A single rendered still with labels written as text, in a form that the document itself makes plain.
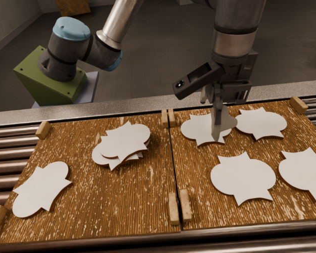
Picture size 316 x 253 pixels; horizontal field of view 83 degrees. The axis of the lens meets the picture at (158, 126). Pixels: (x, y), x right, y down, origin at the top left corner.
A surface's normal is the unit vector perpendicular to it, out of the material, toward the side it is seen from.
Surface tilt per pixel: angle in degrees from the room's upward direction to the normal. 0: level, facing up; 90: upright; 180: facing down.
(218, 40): 89
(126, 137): 0
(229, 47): 90
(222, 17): 89
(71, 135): 0
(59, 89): 43
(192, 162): 0
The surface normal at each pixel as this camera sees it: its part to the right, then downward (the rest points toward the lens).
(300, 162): -0.08, -0.68
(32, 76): 0.62, -0.54
